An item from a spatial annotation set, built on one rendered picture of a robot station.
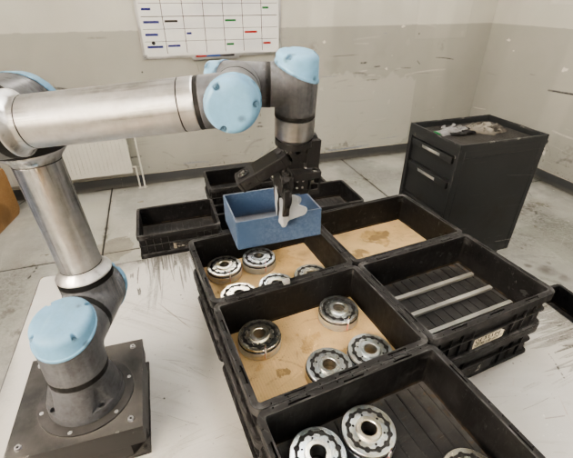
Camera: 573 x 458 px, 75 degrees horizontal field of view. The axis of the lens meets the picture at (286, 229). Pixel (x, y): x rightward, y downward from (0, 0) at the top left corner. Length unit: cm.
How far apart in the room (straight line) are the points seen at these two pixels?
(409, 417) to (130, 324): 83
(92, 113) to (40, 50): 315
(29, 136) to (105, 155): 311
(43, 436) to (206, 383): 36
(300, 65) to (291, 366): 63
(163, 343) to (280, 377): 42
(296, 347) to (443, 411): 34
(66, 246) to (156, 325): 47
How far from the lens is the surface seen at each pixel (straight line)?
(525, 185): 268
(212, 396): 105
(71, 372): 87
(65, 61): 371
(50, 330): 84
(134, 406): 95
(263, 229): 83
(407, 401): 91
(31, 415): 102
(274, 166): 73
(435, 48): 462
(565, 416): 120
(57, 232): 86
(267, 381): 90
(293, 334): 98
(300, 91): 67
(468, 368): 112
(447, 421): 91
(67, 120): 60
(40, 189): 82
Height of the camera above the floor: 155
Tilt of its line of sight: 32 degrees down
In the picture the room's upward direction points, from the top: straight up
